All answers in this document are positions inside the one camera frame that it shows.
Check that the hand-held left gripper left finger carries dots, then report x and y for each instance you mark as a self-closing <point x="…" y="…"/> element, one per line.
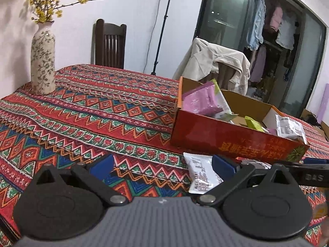
<point x="102" y="164"/>

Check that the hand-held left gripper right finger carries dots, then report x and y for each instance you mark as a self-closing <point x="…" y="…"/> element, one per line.
<point x="223" y="164"/>

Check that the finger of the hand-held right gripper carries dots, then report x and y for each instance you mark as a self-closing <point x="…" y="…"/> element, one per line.
<point x="317" y="161"/>
<point x="287" y="165"/>

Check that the white grey-print snack packet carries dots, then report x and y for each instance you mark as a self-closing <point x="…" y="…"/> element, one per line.
<point x="203" y="175"/>

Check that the red cardboard box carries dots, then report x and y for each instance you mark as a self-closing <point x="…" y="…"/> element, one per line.
<point x="205" y="136"/>

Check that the yellow-green foil snack packet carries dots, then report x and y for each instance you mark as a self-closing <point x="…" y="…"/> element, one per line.
<point x="253" y="124"/>

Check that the green and white snack packet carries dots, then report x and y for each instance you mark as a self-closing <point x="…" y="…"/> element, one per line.
<point x="224" y="105"/>

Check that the purple snack packet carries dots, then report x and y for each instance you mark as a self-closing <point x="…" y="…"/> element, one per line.
<point x="209" y="96"/>
<point x="191" y="105"/>

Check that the open brown cardboard box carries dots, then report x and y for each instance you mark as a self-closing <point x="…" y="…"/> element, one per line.
<point x="322" y="132"/>

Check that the red patterned tablecloth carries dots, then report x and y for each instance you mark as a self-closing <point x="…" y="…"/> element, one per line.
<point x="90" y="113"/>

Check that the purple rolled mat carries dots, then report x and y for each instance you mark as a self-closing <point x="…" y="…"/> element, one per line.
<point x="324" y="103"/>

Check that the brown slatted chair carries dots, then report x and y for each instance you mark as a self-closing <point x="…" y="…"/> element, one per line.
<point x="226" y="76"/>

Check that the long pale pink garment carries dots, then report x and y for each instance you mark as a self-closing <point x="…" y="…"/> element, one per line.
<point x="258" y="64"/>

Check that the beige jacket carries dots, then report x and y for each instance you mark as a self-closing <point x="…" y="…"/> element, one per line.
<point x="203" y="59"/>

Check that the dark wooden chair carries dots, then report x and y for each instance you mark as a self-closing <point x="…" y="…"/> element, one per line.
<point x="110" y="46"/>

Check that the floral ceramic vase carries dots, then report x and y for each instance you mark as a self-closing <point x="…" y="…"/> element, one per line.
<point x="42" y="61"/>

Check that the white hanging garment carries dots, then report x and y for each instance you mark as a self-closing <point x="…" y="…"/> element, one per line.
<point x="286" y="34"/>

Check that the light blue hanging shirt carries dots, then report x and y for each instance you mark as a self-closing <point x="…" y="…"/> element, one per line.
<point x="257" y="25"/>

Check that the pink hanging garment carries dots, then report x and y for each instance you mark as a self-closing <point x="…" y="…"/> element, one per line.
<point x="276" y="18"/>

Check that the black light stand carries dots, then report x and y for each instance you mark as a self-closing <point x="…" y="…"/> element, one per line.
<point x="164" y="23"/>

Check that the glass sliding door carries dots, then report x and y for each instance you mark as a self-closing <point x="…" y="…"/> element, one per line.
<point x="221" y="10"/>

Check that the yellow flower branches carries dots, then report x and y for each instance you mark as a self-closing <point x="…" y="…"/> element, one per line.
<point x="41" y="12"/>

